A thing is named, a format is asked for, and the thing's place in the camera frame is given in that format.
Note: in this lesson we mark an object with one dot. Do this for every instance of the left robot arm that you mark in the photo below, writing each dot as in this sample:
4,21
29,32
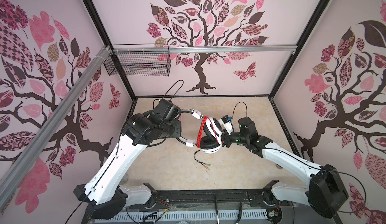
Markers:
104,195

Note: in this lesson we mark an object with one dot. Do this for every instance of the black wire basket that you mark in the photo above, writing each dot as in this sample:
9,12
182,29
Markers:
139,60

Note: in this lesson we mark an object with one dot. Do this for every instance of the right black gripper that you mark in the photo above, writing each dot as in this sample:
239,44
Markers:
225,138

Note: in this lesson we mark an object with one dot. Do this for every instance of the white cable duct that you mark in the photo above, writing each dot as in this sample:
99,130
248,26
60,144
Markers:
187,216

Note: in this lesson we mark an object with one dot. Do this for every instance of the aluminium rail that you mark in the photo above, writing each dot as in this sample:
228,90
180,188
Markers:
205,49
23,164

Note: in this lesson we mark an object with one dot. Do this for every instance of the aluminium rail back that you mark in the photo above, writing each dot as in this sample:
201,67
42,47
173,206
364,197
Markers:
205,49

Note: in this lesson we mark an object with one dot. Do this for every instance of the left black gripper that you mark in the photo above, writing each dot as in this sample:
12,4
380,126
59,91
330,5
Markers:
176,132

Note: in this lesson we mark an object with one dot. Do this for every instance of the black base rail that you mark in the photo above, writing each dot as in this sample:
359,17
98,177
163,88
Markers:
278,212

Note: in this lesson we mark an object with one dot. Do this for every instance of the white black headphones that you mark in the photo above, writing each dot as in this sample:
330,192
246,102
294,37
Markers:
209,138

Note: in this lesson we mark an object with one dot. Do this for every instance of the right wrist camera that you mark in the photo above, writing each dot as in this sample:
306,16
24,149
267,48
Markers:
226,122

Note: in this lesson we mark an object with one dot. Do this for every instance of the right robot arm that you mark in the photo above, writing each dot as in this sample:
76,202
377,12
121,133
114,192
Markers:
322,190

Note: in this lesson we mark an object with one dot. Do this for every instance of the aluminium rail left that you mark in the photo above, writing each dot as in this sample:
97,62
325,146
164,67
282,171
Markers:
23,164

